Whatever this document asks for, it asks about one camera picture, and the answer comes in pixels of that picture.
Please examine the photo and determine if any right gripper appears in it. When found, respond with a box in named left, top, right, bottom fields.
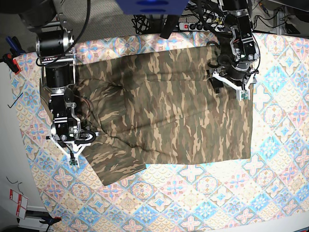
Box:
left=50, top=113, right=97, bottom=147

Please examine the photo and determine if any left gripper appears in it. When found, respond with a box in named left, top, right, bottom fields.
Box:
left=207, top=55, right=258, bottom=94

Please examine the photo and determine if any camouflage T-shirt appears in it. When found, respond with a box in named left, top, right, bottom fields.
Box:
left=74, top=45, right=253, bottom=186

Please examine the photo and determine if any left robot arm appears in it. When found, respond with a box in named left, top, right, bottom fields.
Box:
left=207, top=0, right=260, bottom=101

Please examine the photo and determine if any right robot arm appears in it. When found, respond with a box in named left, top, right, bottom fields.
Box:
left=19, top=0, right=96, bottom=147

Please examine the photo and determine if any black allen key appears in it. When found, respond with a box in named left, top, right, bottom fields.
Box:
left=7, top=92, right=23, bottom=109

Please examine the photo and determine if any white power strip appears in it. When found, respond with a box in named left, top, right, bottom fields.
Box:
left=178, top=22, right=224, bottom=32

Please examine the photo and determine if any red white label card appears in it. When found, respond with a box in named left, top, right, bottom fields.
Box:
left=10, top=189, right=28, bottom=219

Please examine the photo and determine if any red black clamp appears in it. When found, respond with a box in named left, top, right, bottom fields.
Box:
left=2, top=54, right=21, bottom=74

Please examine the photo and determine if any blue orange bottom clamp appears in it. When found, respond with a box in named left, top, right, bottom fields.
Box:
left=39, top=216, right=61, bottom=232

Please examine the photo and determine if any patterned tile tablecloth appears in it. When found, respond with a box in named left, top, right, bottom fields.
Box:
left=10, top=34, right=309, bottom=232

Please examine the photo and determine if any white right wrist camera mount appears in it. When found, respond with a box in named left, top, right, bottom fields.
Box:
left=46, top=133, right=97, bottom=169

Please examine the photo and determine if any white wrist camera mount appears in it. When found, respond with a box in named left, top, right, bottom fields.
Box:
left=210, top=70, right=258, bottom=101
left=46, top=133, right=97, bottom=169

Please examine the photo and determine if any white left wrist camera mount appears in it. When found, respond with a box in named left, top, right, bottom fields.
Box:
left=210, top=70, right=258, bottom=101

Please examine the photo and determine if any black wire basket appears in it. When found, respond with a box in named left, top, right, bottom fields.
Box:
left=131, top=14, right=152, bottom=35

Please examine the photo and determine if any blue camera housing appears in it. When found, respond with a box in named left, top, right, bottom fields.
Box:
left=116, top=0, right=189, bottom=15

